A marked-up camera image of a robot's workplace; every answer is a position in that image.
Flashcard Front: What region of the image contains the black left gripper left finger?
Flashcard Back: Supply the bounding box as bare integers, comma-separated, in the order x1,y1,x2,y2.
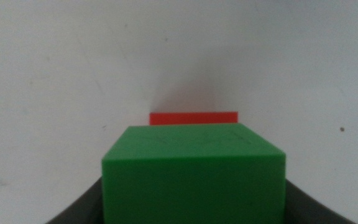
45,177,104,224

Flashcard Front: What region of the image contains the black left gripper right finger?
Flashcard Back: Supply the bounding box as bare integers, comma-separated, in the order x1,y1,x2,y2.
285,179,357,224

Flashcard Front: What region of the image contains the green cube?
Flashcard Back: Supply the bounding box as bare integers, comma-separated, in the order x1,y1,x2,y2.
101,122,287,224

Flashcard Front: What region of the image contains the red cube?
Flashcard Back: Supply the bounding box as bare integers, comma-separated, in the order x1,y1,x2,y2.
149,111,239,126

